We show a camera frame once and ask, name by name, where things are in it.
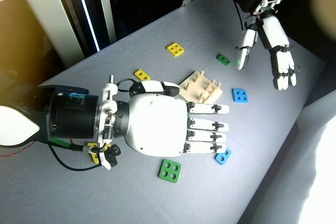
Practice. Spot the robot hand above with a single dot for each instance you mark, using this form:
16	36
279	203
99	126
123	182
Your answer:
274	31
155	121

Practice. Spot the yellow two-hole block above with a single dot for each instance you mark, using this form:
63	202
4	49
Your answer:
142	75

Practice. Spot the green four-hole block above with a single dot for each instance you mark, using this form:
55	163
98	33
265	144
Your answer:
169	171

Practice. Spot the beige wooden block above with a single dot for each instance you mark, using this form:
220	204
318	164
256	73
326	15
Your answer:
203	90

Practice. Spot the green two-hole block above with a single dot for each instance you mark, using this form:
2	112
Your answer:
223	60

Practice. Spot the blue four-hole block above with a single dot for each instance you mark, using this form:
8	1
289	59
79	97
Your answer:
240	95

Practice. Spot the yellow four-hole block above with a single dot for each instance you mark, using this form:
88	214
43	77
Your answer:
175	49

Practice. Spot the blue two-hole block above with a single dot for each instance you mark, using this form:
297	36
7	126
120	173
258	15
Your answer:
223	156

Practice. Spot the grey table cloth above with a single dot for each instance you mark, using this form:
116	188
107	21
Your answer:
236	134

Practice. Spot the white LED light strip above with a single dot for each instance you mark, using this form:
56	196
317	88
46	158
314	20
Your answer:
86	14

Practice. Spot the white pillar panel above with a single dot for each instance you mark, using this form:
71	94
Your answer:
42	11

